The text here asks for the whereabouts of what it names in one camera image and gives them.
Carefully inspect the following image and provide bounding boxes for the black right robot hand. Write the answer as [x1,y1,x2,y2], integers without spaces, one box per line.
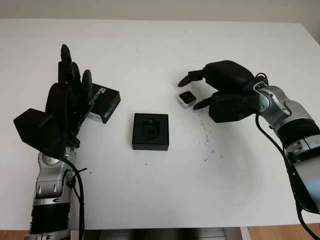
[176,59,256,111]

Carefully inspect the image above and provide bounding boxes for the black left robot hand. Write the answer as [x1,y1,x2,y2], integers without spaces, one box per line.
[44,44,95,150]

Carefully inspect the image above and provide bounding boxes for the black RealSense box lid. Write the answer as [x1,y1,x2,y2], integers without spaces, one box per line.
[84,83,122,125]

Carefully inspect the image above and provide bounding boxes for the small silver depth camera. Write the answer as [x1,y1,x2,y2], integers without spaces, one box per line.
[178,91,198,109]

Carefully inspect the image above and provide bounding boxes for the black box base with insert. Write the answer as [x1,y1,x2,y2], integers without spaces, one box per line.
[131,112,170,151]

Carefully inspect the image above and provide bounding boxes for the dark robot torso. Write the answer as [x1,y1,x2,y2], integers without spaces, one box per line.
[82,227,242,240]

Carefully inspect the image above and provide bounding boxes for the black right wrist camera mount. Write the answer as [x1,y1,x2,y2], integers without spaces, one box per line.
[208,91,260,124]

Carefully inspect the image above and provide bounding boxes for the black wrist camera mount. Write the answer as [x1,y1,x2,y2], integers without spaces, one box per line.
[12,107,63,154]
[208,91,260,124]

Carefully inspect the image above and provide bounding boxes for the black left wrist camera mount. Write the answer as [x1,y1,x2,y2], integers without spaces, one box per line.
[12,107,63,154]

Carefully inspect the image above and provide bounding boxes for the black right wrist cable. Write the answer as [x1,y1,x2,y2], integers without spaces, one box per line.
[254,72,320,240]

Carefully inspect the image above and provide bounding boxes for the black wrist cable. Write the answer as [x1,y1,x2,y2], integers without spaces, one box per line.
[254,72,320,240]
[62,159,88,231]

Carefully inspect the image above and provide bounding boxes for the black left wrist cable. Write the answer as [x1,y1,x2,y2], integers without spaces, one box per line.
[62,159,88,231]

